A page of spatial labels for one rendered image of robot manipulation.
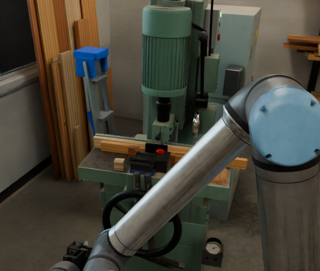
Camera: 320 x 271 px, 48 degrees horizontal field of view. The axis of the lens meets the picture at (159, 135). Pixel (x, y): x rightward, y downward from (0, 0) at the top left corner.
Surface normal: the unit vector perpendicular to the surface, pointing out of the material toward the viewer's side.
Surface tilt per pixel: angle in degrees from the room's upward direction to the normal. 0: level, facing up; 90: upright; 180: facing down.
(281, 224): 91
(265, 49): 90
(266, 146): 79
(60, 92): 88
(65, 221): 1
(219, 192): 90
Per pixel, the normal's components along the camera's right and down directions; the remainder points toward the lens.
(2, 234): 0.04, -0.90
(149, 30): -0.71, 0.28
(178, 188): -0.29, 0.22
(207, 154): -0.45, 0.04
